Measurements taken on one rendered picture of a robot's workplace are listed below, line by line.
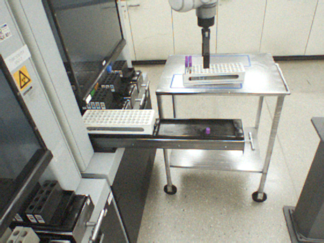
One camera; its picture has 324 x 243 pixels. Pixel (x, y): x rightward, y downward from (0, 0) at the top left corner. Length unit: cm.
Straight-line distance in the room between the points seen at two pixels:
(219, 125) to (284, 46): 249
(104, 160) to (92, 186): 13
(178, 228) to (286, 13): 254
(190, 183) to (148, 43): 202
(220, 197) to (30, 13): 149
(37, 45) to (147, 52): 269
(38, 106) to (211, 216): 127
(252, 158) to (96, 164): 99
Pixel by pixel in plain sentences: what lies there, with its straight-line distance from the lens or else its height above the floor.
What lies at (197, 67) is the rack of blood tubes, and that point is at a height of 88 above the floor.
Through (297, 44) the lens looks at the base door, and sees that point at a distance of 350.
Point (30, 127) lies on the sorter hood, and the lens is 74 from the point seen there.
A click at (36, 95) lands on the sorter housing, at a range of 78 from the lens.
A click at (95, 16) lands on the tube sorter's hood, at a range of 115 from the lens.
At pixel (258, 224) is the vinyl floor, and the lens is 175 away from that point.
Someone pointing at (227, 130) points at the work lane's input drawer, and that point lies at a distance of 105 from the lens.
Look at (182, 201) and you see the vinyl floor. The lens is 180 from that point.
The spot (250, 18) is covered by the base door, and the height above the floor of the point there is 54.
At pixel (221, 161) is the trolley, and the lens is 165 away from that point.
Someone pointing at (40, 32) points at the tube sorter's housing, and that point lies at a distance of 83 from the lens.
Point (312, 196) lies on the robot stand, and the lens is 150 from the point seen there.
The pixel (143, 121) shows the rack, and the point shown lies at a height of 86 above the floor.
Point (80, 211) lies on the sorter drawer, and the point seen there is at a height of 80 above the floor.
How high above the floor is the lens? 147
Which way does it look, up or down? 37 degrees down
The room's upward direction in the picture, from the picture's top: 7 degrees counter-clockwise
